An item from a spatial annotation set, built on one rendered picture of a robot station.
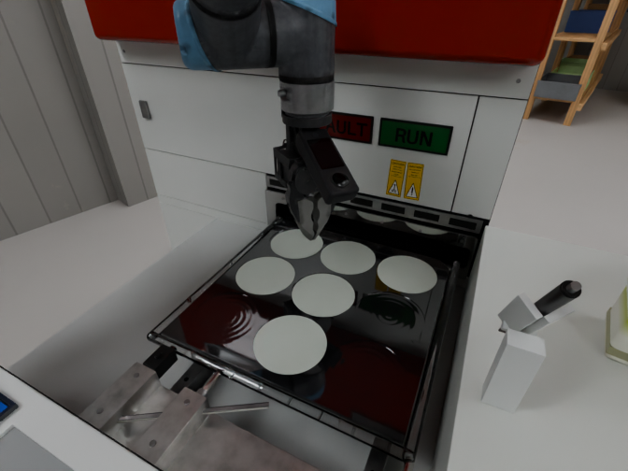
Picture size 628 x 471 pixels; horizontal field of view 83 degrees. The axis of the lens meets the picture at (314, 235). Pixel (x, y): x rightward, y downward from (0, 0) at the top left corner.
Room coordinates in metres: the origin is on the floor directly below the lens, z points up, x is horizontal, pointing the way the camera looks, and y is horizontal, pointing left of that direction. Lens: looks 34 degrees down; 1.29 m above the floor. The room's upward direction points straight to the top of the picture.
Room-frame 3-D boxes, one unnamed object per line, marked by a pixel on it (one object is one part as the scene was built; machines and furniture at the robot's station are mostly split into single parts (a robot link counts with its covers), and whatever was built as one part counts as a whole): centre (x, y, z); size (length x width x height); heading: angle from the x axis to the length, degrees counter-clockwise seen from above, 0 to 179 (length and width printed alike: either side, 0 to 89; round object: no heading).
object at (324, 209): (0.53, 0.00, 0.99); 0.06 x 0.03 x 0.09; 29
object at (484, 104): (0.71, 0.06, 1.02); 0.81 x 0.03 x 0.40; 64
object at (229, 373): (0.26, 0.06, 0.90); 0.38 x 0.01 x 0.01; 64
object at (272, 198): (0.62, -0.09, 0.89); 0.44 x 0.02 x 0.10; 64
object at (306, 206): (0.52, 0.03, 0.99); 0.06 x 0.03 x 0.09; 29
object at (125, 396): (0.24, 0.23, 0.89); 0.08 x 0.03 x 0.03; 154
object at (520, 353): (0.22, -0.19, 1.03); 0.06 x 0.04 x 0.13; 154
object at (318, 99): (0.52, 0.01, 1.18); 0.08 x 0.08 x 0.05
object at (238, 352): (0.42, -0.01, 0.90); 0.34 x 0.34 x 0.01; 64
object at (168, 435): (0.21, 0.16, 0.89); 0.08 x 0.03 x 0.03; 154
